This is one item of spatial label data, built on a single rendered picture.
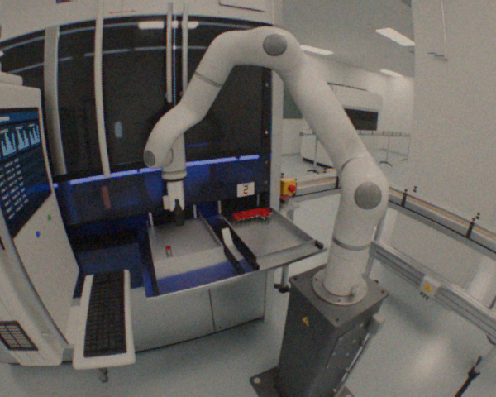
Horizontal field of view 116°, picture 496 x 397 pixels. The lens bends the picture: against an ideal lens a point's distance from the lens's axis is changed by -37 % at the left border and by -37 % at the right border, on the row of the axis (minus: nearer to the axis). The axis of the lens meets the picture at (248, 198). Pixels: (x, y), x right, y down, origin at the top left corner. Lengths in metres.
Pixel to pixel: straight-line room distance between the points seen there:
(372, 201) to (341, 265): 0.24
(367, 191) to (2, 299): 0.87
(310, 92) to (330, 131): 0.11
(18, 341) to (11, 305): 0.14
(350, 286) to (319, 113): 0.50
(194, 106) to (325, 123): 0.35
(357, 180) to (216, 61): 0.46
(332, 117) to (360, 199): 0.20
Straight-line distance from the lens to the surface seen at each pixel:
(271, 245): 0.98
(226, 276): 0.82
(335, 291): 0.79
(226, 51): 0.67
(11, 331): 0.76
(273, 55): 0.56
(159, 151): 0.70
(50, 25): 1.12
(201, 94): 0.70
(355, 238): 0.68
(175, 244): 1.01
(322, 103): 0.60
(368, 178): 0.56
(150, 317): 1.43
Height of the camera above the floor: 1.41
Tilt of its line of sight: 22 degrees down
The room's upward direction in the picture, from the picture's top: straight up
